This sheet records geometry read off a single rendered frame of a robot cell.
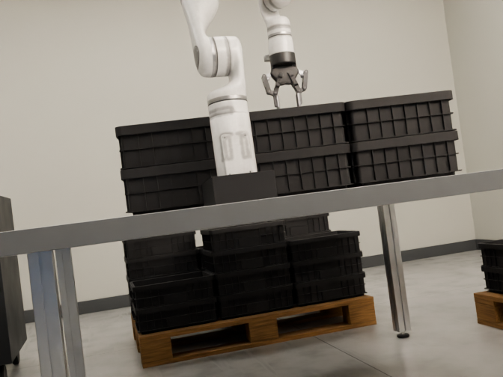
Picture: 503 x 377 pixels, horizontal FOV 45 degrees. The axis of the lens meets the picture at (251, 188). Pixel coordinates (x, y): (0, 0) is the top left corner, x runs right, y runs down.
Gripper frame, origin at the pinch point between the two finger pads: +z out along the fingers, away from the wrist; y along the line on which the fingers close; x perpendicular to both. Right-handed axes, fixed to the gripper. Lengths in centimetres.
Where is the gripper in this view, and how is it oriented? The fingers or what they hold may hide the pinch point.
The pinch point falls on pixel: (288, 102)
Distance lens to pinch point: 177.8
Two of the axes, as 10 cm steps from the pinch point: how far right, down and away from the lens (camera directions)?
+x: -0.9, 0.5, 9.9
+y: 9.9, -1.2, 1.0
